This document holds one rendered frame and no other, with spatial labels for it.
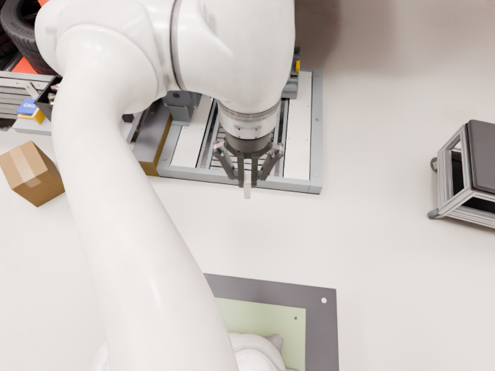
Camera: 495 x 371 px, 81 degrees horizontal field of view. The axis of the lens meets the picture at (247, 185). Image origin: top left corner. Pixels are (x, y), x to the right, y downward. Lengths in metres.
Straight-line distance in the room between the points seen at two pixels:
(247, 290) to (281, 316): 0.14
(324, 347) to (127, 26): 0.89
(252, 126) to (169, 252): 0.27
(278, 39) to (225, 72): 0.06
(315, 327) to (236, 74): 0.79
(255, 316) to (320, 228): 0.62
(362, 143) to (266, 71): 1.40
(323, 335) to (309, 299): 0.10
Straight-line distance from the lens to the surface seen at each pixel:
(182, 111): 1.56
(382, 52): 2.35
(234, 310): 0.90
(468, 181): 1.39
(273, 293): 0.96
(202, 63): 0.34
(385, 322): 1.36
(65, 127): 0.27
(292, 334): 0.90
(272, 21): 0.32
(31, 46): 1.66
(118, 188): 0.21
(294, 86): 1.70
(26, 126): 1.33
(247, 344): 0.63
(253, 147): 0.45
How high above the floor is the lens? 1.24
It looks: 60 degrees down
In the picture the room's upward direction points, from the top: straight up
